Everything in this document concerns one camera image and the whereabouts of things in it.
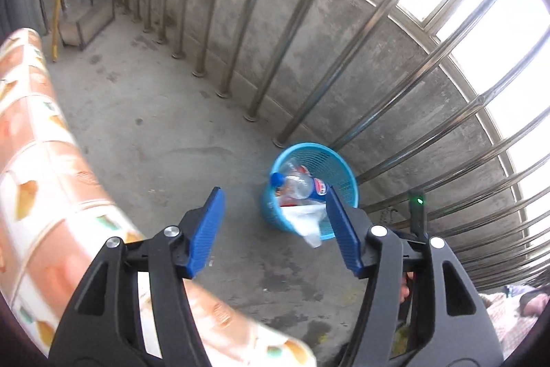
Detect Pepsi plastic bottle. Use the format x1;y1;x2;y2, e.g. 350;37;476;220
269;169;328;201

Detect blue mesh trash basket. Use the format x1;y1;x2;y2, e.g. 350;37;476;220
261;142;359;234

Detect red white snack bag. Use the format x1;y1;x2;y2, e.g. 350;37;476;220
271;163;313;207

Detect right hand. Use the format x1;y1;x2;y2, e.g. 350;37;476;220
400;272;415;304

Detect patterned tablecloth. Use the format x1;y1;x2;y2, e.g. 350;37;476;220
1;28;317;366

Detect clear zip plastic bag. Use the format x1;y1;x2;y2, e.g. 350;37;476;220
280;199;327;248

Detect metal dustpan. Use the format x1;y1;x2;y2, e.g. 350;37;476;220
59;0;115;50

